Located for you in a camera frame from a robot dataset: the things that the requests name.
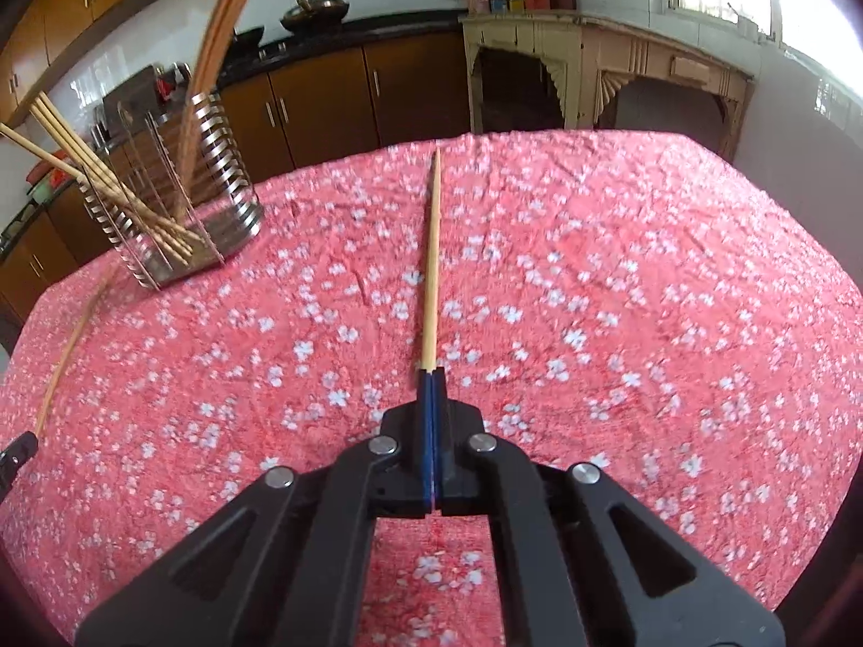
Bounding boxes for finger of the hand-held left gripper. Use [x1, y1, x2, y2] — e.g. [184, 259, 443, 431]
[0, 431, 39, 490]

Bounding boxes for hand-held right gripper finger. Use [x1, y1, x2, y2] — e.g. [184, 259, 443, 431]
[433, 367, 786, 647]
[74, 370, 434, 647]

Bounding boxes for wooden chopstick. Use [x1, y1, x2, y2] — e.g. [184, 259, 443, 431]
[416, 147, 443, 376]
[37, 95, 207, 249]
[0, 122, 203, 264]
[176, 0, 261, 220]
[179, 0, 271, 220]
[174, 0, 252, 220]
[46, 93, 210, 244]
[28, 100, 203, 253]
[35, 268, 117, 436]

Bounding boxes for stainless steel chopstick holder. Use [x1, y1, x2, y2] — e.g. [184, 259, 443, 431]
[79, 91, 265, 292]

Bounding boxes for pink floral tablecloth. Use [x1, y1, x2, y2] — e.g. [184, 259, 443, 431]
[0, 128, 857, 647]

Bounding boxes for green basin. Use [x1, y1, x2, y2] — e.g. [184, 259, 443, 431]
[25, 174, 70, 206]

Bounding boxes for brown lower kitchen cabinets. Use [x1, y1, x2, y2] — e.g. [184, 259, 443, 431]
[0, 30, 476, 325]

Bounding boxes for dark cutting board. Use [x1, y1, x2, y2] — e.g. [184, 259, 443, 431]
[101, 66, 163, 130]

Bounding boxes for cream wooden sideboard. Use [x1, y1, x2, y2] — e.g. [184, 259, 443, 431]
[460, 9, 754, 157]

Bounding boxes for wok with lid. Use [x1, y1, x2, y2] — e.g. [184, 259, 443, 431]
[279, 0, 352, 33]

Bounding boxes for brown upper kitchen cabinet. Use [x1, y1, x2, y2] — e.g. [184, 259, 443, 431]
[0, 0, 161, 123]

